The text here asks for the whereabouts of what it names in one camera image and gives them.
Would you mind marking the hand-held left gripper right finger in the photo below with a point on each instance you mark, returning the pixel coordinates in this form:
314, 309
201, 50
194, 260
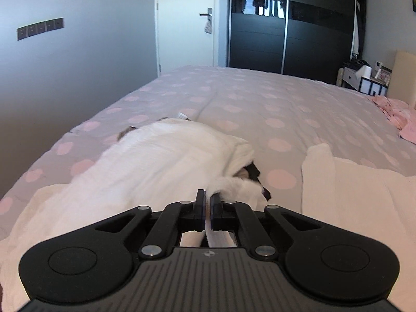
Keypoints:
215, 208

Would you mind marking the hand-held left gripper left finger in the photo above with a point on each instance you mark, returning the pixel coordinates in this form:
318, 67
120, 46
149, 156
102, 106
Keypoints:
201, 201

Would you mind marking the white crinkled garment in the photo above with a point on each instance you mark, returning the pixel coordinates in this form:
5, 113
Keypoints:
146, 169

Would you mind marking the white crinkled top with label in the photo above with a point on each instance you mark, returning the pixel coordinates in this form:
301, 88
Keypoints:
357, 195

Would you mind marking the black garment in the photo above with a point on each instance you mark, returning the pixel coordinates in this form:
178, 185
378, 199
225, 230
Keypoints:
253, 170

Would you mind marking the white door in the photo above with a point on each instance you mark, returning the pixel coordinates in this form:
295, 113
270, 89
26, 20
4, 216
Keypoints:
182, 32

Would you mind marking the black sliding-door wardrobe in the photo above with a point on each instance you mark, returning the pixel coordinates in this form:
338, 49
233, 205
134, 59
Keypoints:
260, 39

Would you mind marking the small hanging pouch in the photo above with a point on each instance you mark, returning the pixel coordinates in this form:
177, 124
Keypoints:
208, 26

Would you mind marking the white nightstand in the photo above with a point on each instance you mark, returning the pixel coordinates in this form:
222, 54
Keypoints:
349, 78

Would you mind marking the dark clutter heap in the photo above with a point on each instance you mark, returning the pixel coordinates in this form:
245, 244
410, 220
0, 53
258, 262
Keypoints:
354, 64

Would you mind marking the white paper roll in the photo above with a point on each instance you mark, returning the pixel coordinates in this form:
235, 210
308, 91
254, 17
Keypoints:
364, 71

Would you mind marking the light pink printed pillow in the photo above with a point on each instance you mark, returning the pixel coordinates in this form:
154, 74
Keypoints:
399, 117

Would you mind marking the hanging white garment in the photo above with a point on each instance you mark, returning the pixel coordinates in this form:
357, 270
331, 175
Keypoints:
357, 29

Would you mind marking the beige padded headboard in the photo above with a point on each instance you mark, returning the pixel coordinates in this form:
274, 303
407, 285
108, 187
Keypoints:
404, 78

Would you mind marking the photo frame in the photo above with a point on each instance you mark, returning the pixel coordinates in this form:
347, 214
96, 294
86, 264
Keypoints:
384, 75

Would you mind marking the grey wall switch panel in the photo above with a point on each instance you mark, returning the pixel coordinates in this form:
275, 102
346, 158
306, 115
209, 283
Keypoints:
40, 28

